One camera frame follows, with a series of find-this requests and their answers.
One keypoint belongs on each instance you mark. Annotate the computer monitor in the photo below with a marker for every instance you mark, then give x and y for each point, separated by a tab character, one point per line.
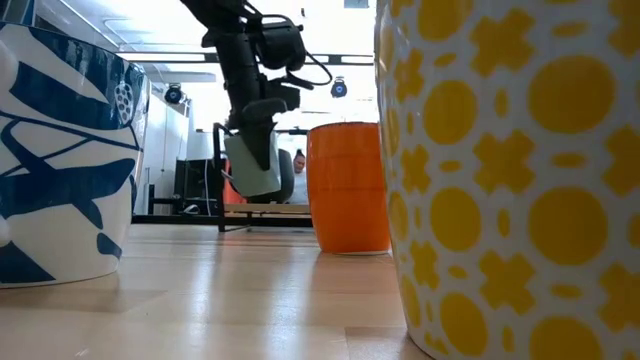
15	10

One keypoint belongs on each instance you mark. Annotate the black desk with equipment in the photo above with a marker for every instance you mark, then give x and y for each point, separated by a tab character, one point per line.
192	180

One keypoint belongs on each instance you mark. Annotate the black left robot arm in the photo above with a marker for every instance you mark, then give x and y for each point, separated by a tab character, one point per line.
220	12

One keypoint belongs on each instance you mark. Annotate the grey overhead camera box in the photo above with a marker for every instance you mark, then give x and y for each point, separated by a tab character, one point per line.
356	3

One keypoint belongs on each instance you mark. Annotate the white mug with yellow pattern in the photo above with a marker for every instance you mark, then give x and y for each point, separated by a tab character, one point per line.
500	175

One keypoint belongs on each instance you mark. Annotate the black round ceiling device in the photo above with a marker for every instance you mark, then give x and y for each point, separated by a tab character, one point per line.
173	94
338	88

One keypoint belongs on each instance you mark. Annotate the person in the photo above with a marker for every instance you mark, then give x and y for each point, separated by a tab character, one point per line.
300	175

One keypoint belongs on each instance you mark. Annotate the pale green mug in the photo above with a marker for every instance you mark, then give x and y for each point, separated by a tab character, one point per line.
245	170

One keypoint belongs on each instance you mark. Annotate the black metal table frame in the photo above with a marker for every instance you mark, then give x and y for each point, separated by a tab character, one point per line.
175	219

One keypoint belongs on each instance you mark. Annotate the wooden shelf with black frame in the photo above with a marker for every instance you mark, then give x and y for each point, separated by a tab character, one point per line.
270	207

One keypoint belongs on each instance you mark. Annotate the overhead light bar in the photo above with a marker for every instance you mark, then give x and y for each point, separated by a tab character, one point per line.
165	56

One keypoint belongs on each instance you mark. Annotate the white mug with blue pattern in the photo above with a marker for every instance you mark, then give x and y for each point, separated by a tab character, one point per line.
60	175

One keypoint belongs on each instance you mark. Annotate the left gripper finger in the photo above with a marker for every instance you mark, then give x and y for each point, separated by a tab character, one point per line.
262	135

